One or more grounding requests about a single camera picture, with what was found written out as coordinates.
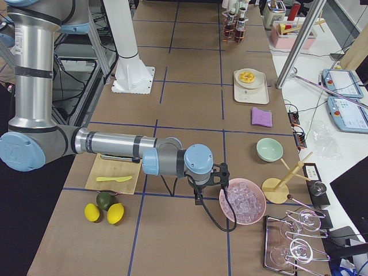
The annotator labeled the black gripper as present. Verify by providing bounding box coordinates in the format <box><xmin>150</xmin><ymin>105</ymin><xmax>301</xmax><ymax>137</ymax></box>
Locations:
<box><xmin>188</xmin><ymin>175</ymin><xmax>210</xmax><ymax>205</ymax></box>

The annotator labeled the tea bottle white cap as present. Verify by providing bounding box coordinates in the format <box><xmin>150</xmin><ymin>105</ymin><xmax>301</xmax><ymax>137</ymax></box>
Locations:
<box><xmin>234</xmin><ymin>7</ymin><xmax>247</xmax><ymax>43</ymax></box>

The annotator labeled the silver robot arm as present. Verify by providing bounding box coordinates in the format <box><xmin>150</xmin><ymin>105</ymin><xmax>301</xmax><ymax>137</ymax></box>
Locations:
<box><xmin>1</xmin><ymin>1</ymin><xmax>216</xmax><ymax>204</ymax></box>

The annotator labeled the wine glass rack tray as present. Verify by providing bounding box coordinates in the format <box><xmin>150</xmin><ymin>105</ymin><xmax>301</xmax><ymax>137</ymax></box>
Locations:
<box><xmin>263</xmin><ymin>211</ymin><xmax>331</xmax><ymax>275</ymax></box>

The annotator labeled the cream serving tray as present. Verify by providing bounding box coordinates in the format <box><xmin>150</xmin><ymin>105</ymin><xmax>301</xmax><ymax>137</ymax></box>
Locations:
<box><xmin>233</xmin><ymin>71</ymin><xmax>269</xmax><ymax>105</ymax></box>

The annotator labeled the pink bowl of ice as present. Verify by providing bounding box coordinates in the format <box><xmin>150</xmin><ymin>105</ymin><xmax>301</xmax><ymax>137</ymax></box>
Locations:
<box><xmin>227</xmin><ymin>178</ymin><xmax>266</xmax><ymax>225</ymax></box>

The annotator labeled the black steel muddler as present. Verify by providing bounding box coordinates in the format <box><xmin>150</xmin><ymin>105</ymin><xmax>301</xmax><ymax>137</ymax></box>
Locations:
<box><xmin>100</xmin><ymin>154</ymin><xmax>140</xmax><ymax>163</ymax></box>

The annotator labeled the wooden mug tree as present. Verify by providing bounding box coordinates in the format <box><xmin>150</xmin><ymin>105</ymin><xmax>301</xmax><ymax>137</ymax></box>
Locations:
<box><xmin>262</xmin><ymin>152</ymin><xmax>313</xmax><ymax>204</ymax></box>

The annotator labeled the yellow plastic knife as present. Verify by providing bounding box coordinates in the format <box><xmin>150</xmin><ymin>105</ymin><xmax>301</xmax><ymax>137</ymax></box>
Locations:
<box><xmin>95</xmin><ymin>176</ymin><xmax>133</xmax><ymax>182</ymax></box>

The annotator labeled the mint green bowl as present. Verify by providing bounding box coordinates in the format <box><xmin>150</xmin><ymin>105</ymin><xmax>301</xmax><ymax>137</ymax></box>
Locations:
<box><xmin>256</xmin><ymin>137</ymin><xmax>283</xmax><ymax>162</ymax></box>

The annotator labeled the right yellow lemon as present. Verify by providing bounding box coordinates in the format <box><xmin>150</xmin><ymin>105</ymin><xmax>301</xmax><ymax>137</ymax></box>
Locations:
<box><xmin>107</xmin><ymin>203</ymin><xmax>125</xmax><ymax>225</ymax></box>

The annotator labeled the yellow lemon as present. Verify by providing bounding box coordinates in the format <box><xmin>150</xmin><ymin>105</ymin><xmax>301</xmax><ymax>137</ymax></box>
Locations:
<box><xmin>84</xmin><ymin>203</ymin><xmax>100</xmax><ymax>222</ymax></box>
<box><xmin>107</xmin><ymin>203</ymin><xmax>125</xmax><ymax>225</ymax></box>

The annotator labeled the green lime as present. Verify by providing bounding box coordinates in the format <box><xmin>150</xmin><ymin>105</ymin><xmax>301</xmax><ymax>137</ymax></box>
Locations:
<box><xmin>96</xmin><ymin>192</ymin><xmax>114</xmax><ymax>211</ymax></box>

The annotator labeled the purple folded cloth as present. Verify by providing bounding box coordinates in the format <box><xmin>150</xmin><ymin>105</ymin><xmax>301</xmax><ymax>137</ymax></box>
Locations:
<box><xmin>251</xmin><ymin>108</ymin><xmax>273</xmax><ymax>128</ymax></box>

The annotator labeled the bamboo cutting board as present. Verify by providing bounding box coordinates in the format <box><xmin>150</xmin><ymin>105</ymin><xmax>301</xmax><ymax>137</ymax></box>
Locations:
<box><xmin>85</xmin><ymin>154</ymin><xmax>141</xmax><ymax>194</ymax></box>

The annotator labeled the left yellow lemon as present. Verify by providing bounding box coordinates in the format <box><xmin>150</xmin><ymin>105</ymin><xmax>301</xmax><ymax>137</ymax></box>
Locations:
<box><xmin>84</xmin><ymin>203</ymin><xmax>100</xmax><ymax>222</ymax></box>

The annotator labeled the upper wine glass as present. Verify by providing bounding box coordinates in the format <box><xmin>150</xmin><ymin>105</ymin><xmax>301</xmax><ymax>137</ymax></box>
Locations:
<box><xmin>280</xmin><ymin>209</ymin><xmax>321</xmax><ymax>240</ymax></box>

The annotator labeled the lower wine glass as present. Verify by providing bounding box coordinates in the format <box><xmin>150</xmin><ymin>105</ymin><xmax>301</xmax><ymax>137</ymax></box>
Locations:
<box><xmin>270</xmin><ymin>238</ymin><xmax>313</xmax><ymax>267</ymax></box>

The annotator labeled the black scale with cup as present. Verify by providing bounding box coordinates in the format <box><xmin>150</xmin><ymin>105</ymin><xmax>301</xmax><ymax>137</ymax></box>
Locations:
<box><xmin>302</xmin><ymin>163</ymin><xmax>330</xmax><ymax>209</ymax></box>

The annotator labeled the cream plate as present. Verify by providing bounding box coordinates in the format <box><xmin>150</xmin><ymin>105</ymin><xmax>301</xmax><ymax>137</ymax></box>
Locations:
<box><xmin>235</xmin><ymin>68</ymin><xmax>265</xmax><ymax>89</ymax></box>

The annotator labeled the glazed twisted donut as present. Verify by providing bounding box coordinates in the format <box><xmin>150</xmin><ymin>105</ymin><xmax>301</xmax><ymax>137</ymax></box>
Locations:
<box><xmin>238</xmin><ymin>71</ymin><xmax>255</xmax><ymax>83</ymax></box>

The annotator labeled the clear plastic bag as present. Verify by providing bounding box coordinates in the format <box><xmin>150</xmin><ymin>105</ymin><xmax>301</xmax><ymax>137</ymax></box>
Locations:
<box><xmin>311</xmin><ymin>120</ymin><xmax>342</xmax><ymax>160</ymax></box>

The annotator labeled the near teach pendant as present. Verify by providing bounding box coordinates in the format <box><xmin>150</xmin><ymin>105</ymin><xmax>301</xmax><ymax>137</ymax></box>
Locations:
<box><xmin>327</xmin><ymin>96</ymin><xmax>367</xmax><ymax>134</ymax></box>

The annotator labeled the teach pendant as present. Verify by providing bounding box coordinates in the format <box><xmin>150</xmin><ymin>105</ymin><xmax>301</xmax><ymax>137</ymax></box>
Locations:
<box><xmin>327</xmin><ymin>96</ymin><xmax>367</xmax><ymax>134</ymax></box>
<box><xmin>321</xmin><ymin>69</ymin><xmax>363</xmax><ymax>99</ymax></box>

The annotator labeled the pink storage box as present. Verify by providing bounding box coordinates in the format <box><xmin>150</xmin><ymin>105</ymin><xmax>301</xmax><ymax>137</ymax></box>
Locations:
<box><xmin>271</xmin><ymin>23</ymin><xmax>317</xmax><ymax>49</ymax></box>

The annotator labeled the far teach pendant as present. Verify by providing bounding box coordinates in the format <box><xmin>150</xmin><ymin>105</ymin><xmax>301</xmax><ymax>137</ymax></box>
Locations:
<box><xmin>321</xmin><ymin>69</ymin><xmax>363</xmax><ymax>99</ymax></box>

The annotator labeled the wooden stand in box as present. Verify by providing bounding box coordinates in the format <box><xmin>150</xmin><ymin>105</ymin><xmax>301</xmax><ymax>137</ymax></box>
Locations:
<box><xmin>279</xmin><ymin>20</ymin><xmax>325</xmax><ymax>35</ymax></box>

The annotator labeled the silver toaster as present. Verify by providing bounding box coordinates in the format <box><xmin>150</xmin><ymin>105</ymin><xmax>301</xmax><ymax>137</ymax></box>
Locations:
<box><xmin>263</xmin><ymin>1</ymin><xmax>286</xmax><ymax>30</ymax></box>

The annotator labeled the red thermos bottle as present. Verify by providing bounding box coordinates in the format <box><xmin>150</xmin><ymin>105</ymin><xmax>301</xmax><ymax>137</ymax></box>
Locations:
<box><xmin>287</xmin><ymin>1</ymin><xmax>304</xmax><ymax>21</ymax></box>

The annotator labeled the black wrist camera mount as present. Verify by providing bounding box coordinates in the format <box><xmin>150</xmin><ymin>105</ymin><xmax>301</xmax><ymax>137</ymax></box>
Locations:
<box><xmin>207</xmin><ymin>163</ymin><xmax>230</xmax><ymax>188</ymax></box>

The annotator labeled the black camera cable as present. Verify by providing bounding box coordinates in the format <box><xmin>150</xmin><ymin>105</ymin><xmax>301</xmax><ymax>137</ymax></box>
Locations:
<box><xmin>183</xmin><ymin>166</ymin><xmax>238</xmax><ymax>232</ymax></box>

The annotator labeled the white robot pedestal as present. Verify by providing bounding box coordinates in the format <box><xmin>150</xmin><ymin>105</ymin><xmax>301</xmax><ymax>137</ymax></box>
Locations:
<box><xmin>103</xmin><ymin>0</ymin><xmax>155</xmax><ymax>94</ymax></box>

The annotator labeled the copper wire bottle rack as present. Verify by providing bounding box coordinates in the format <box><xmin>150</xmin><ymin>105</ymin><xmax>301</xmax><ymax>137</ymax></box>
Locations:
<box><xmin>222</xmin><ymin>7</ymin><xmax>248</xmax><ymax>43</ymax></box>

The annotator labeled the aluminium frame post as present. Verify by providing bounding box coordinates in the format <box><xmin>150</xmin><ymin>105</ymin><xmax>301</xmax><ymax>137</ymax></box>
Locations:
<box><xmin>275</xmin><ymin>0</ymin><xmax>326</xmax><ymax>89</ymax></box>

